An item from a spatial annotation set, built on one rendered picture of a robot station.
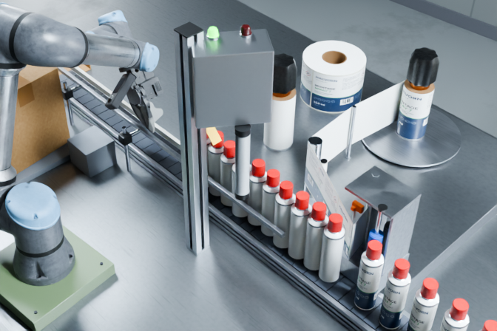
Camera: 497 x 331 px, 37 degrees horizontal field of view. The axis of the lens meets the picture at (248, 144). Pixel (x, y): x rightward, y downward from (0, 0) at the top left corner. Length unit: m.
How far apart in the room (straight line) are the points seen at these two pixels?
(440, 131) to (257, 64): 0.93
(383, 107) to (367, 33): 2.32
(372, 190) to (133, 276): 0.65
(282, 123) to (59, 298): 0.78
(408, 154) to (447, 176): 0.13
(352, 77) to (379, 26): 2.29
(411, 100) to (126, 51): 0.83
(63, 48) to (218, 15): 1.35
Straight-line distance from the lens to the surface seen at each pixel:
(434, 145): 2.30
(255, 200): 1.92
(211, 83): 1.58
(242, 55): 1.55
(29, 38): 1.68
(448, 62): 4.37
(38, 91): 2.18
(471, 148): 2.34
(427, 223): 2.07
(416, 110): 2.23
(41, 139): 2.27
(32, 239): 1.83
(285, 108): 2.12
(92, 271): 1.94
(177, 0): 3.08
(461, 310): 1.62
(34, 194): 1.82
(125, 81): 2.17
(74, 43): 1.71
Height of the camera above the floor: 2.31
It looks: 40 degrees down
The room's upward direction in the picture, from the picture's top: 1 degrees clockwise
